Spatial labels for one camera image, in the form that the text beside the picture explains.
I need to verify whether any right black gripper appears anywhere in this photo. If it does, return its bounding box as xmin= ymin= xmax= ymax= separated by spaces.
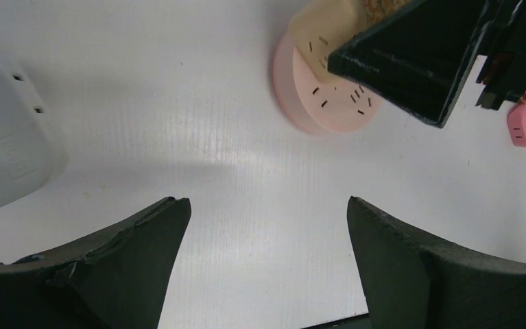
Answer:
xmin=328 ymin=0 xmax=526 ymax=128

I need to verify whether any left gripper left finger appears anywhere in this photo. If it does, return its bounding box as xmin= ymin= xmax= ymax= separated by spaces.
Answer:
xmin=0 ymin=197 xmax=191 ymax=328

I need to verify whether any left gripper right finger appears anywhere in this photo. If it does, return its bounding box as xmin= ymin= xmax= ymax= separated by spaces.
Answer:
xmin=347 ymin=197 xmax=526 ymax=328

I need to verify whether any pale pink round socket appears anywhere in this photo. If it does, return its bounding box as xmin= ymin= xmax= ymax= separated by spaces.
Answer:
xmin=272 ymin=34 xmax=383 ymax=136

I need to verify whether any yellow plug adapter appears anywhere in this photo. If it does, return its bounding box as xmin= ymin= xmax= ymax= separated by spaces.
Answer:
xmin=288 ymin=0 xmax=410 ymax=84

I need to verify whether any white power strip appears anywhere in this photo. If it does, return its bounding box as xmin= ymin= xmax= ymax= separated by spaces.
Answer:
xmin=0 ymin=67 xmax=68 ymax=208

